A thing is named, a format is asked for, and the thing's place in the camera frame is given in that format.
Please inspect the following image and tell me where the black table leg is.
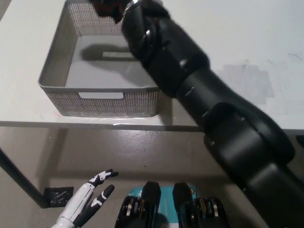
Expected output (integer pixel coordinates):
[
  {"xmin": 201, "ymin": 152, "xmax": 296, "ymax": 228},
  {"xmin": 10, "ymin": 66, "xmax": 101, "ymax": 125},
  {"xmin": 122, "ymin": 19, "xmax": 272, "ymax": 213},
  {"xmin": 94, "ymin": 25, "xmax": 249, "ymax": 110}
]
[{"xmin": 0, "ymin": 147, "xmax": 49, "ymax": 209}]

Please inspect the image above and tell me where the black floor tape patch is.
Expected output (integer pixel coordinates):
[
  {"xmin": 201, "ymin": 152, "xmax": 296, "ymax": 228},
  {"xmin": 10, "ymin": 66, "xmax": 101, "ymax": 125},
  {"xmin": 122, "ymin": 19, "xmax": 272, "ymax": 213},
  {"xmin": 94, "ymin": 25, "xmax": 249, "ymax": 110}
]
[{"xmin": 44, "ymin": 186, "xmax": 75, "ymax": 209}]

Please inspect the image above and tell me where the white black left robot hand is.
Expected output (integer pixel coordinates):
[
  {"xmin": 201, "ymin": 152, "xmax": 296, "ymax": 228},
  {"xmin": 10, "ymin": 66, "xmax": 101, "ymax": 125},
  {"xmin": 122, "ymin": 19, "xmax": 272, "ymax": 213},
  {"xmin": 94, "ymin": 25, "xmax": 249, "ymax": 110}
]
[{"xmin": 58, "ymin": 168, "xmax": 119, "ymax": 228}]

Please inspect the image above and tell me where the grey perforated plastic basket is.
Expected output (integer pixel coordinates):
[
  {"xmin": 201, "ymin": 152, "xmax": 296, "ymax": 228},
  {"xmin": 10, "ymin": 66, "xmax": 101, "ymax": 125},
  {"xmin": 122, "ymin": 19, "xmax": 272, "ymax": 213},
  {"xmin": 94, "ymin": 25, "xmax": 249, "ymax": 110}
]
[{"xmin": 38, "ymin": 0, "xmax": 162, "ymax": 117}]

